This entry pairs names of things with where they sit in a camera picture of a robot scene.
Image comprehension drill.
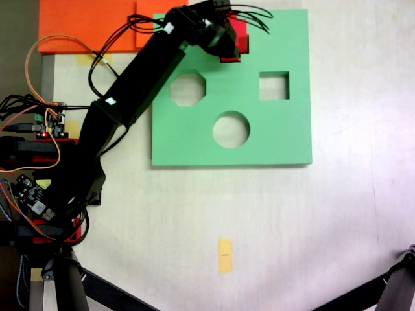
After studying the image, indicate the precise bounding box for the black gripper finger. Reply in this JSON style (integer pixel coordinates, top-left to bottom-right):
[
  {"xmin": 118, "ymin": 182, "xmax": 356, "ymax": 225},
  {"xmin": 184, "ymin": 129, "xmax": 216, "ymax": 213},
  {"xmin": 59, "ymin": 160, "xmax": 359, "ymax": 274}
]
[{"xmin": 200, "ymin": 25, "xmax": 238, "ymax": 59}]

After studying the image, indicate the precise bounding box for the red cross columnar block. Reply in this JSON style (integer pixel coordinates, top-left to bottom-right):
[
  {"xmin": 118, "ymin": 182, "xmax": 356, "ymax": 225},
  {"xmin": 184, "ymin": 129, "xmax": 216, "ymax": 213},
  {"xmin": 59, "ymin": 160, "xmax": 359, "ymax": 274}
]
[{"xmin": 220, "ymin": 18, "xmax": 251, "ymax": 64}]

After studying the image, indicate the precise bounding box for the large flat orange block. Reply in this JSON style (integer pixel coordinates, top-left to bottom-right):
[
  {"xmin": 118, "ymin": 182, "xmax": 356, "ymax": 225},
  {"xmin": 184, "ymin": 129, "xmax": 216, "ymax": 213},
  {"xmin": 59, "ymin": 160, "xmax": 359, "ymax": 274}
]
[{"xmin": 38, "ymin": 0, "xmax": 137, "ymax": 54}]

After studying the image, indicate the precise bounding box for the green shape sorter board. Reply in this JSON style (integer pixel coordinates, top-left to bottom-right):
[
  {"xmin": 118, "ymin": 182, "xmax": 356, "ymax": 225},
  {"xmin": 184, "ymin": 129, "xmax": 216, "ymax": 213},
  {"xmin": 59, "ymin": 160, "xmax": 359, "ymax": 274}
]
[{"xmin": 150, "ymin": 8, "xmax": 313, "ymax": 168}]

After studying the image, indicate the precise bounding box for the circuit board with green terminal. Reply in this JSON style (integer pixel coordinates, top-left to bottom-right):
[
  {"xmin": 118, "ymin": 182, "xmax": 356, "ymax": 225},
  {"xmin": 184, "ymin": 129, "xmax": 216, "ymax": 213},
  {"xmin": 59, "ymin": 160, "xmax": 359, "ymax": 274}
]
[{"xmin": 34, "ymin": 102, "xmax": 74, "ymax": 139}]

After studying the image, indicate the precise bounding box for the yellow tape strip with mark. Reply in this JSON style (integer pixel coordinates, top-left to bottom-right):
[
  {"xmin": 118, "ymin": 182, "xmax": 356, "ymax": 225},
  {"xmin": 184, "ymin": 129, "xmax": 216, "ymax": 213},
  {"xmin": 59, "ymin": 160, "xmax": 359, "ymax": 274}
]
[{"xmin": 217, "ymin": 238, "xmax": 234, "ymax": 275}]

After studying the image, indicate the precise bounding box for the black table clamp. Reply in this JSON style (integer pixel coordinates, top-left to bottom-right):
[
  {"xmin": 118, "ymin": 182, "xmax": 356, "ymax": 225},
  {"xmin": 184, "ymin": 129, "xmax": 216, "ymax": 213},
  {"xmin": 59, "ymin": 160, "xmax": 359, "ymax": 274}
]
[
  {"xmin": 0, "ymin": 135, "xmax": 65, "ymax": 161},
  {"xmin": 0, "ymin": 223, "xmax": 65, "ymax": 244}
]

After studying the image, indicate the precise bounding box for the black circuit board with chips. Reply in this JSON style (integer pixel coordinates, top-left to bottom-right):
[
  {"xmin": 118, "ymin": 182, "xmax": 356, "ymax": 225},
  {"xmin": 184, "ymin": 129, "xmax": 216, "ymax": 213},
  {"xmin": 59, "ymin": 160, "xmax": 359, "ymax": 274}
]
[{"xmin": 9, "ymin": 174, "xmax": 56, "ymax": 223}]

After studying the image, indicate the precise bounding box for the black tripod leg with hub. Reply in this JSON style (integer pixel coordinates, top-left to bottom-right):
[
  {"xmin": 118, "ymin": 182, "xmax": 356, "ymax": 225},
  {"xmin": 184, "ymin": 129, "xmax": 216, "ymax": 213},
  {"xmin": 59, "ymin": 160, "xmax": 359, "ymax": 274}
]
[{"xmin": 29, "ymin": 246, "xmax": 160, "ymax": 311}]

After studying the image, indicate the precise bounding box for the black gripper motor cable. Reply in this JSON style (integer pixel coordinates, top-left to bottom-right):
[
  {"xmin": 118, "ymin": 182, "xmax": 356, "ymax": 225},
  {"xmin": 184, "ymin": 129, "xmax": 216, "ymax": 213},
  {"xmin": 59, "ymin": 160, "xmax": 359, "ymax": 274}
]
[{"xmin": 226, "ymin": 3, "xmax": 274, "ymax": 35}]

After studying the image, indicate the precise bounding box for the black forearm motor cable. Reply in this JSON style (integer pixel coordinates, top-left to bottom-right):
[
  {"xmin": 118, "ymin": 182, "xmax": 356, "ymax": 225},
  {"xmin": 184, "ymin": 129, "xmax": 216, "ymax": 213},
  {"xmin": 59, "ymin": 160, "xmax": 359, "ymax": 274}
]
[{"xmin": 88, "ymin": 14, "xmax": 169, "ymax": 98}]

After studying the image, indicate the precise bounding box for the black cable with white label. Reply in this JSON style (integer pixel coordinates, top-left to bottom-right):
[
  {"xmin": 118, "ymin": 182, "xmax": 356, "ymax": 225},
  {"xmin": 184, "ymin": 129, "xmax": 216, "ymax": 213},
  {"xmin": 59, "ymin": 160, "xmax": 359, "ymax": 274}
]
[{"xmin": 91, "ymin": 50, "xmax": 130, "ymax": 156}]

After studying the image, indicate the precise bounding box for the long orange wire loop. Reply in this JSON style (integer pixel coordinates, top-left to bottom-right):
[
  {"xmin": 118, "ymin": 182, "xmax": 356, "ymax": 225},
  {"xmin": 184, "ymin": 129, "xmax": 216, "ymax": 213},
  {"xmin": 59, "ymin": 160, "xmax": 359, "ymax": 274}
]
[{"xmin": 25, "ymin": 34, "xmax": 95, "ymax": 114}]

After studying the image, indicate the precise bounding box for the thin orange wire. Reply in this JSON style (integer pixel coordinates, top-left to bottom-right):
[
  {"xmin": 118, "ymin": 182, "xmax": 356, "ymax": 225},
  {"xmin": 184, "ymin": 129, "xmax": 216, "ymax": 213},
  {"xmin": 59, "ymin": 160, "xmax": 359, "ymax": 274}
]
[{"xmin": 0, "ymin": 108, "xmax": 62, "ymax": 172}]

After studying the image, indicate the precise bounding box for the black power cable bundle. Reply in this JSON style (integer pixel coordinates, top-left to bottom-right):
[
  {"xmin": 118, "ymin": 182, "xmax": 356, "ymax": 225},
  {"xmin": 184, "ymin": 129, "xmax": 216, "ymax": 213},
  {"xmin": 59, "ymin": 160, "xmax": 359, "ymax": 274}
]
[{"xmin": 0, "ymin": 93, "xmax": 46, "ymax": 119}]

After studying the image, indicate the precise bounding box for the black USB cable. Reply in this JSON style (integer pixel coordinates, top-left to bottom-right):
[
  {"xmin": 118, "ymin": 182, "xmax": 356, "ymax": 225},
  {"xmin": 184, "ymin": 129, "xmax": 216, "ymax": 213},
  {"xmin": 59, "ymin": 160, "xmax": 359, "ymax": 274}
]
[{"xmin": 0, "ymin": 122, "xmax": 36, "ymax": 132}]

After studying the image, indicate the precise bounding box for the braided grey cable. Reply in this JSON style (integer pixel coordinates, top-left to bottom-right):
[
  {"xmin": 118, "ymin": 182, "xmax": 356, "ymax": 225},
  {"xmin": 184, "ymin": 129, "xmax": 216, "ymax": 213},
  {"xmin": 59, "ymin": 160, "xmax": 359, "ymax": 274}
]
[{"xmin": 16, "ymin": 254, "xmax": 27, "ymax": 308}]

